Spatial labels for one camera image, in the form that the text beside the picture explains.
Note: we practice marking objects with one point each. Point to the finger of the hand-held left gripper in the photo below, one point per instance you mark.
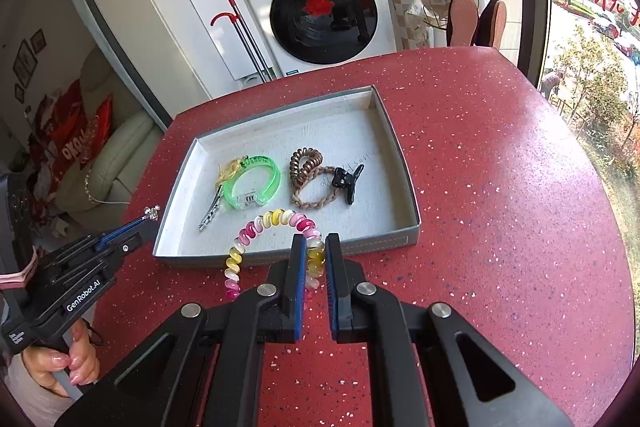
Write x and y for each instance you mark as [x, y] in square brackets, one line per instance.
[140, 237]
[120, 229]

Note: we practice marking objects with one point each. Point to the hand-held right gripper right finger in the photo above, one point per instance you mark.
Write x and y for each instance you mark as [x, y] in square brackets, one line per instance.
[331, 287]

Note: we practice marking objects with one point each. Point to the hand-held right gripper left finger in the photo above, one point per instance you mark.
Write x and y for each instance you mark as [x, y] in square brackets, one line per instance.
[298, 287]

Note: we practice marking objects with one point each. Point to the spotted silver hair clip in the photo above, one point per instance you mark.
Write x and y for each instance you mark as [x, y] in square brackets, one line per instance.
[210, 212]

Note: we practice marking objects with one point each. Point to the black claw hair clip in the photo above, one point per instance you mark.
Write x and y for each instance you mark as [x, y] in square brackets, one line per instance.
[347, 182]

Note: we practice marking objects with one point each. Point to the green translucent bangle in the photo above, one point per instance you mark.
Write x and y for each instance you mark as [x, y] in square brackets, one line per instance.
[272, 179]

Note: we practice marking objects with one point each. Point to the grey shallow tray box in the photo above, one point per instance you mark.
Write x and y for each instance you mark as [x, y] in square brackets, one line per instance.
[325, 137]

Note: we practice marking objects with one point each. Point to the person's left hand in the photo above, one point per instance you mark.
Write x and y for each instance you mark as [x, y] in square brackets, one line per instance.
[45, 364]

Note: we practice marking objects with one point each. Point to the cream leather sofa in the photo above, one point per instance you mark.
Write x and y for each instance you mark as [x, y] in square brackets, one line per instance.
[115, 147]

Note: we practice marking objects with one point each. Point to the red printed cushions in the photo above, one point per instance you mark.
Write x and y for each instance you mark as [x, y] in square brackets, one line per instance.
[70, 132]

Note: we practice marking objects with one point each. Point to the white tall cabinet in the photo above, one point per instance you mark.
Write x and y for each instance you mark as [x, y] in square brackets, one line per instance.
[165, 7]

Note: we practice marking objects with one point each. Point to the white washing machine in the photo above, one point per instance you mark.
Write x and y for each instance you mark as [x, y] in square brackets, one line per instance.
[260, 7]

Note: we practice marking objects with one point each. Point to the white shopping bag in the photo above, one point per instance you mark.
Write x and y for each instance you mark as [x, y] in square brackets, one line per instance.
[416, 17]

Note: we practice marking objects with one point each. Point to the pink backed chair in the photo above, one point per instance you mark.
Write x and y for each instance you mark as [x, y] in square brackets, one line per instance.
[462, 19]

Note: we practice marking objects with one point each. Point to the dark backed chair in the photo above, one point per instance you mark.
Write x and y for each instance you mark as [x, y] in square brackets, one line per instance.
[495, 22]

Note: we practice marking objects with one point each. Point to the glass window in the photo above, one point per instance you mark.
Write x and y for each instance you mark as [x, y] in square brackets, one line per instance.
[590, 57]

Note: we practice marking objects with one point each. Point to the small wall picture frame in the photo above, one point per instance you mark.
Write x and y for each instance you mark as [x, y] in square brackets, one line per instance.
[19, 93]
[37, 39]

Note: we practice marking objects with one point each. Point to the large wall picture frame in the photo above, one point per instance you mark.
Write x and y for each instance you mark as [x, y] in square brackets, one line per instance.
[22, 59]

